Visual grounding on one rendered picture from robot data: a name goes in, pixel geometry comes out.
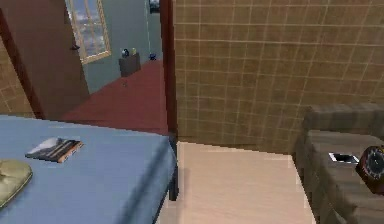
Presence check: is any blue bed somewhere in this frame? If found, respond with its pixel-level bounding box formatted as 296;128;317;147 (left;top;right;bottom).
0;114;180;224

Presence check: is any dark striped book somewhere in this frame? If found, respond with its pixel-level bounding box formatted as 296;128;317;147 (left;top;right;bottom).
24;136;84;164

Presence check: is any dark grey cabinet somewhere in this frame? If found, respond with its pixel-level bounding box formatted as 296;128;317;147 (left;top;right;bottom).
118;53;142;78

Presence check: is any brown room door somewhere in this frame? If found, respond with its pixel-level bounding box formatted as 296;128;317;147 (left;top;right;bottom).
0;0;91;120

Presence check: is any white-edged black phone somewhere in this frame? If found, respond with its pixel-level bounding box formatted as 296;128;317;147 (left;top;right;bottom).
328;152;360;165

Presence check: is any grey-brown wooden dresser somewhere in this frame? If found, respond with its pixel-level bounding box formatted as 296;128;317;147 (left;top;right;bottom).
292;103;384;224

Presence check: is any red round alarm clock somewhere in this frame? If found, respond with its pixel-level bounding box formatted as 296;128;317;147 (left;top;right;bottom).
355;145;384;196

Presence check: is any olive green pillow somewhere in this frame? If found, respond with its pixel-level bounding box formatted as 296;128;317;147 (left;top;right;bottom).
0;158;34;210

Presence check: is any dark framed wall picture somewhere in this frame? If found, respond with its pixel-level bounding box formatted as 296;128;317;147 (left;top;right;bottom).
148;0;161;15

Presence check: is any window with tan frame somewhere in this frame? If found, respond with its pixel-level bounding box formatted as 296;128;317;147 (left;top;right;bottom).
64;0;112;65

